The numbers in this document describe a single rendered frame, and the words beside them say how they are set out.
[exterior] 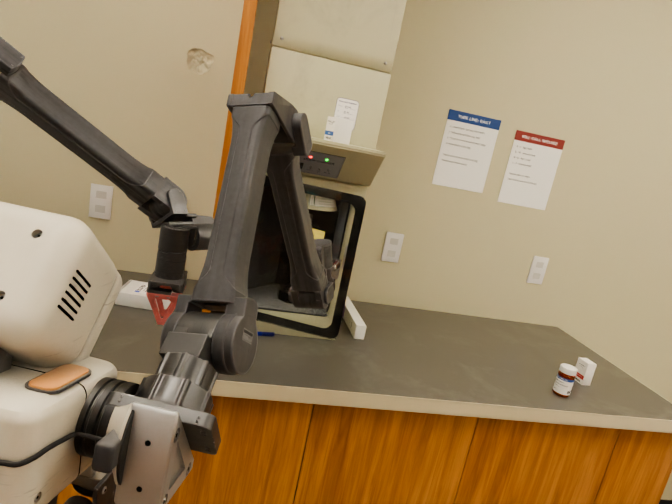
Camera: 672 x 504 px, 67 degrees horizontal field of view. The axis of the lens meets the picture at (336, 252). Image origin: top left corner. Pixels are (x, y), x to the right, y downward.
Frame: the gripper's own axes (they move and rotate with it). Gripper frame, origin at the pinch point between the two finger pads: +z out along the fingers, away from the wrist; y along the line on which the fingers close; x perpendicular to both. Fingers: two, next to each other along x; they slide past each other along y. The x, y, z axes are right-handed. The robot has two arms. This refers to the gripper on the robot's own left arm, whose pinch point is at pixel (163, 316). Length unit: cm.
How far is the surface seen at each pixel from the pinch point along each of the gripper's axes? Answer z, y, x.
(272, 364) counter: 15.2, 14.7, -26.4
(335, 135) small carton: -44, 25, -32
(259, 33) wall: -71, 77, -10
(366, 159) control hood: -39, 24, -41
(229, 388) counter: 17.1, 4.1, -16.3
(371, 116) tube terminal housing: -51, 34, -43
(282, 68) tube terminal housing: -57, 34, -17
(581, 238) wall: -24, 78, -150
